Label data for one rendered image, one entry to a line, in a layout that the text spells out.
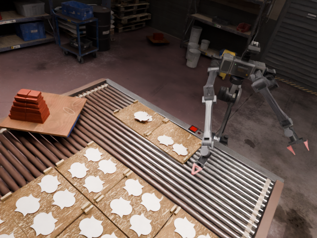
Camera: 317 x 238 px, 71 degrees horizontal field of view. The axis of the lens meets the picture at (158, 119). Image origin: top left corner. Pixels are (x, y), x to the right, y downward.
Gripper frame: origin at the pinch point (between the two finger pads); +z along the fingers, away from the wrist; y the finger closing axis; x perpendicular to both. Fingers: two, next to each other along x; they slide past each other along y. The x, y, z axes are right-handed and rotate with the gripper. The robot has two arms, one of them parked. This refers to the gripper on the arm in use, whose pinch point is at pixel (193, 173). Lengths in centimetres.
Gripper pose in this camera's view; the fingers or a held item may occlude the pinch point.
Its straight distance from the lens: 165.2
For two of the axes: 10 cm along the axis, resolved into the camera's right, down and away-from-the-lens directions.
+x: 7.8, 5.6, -2.8
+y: -2.2, -1.7, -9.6
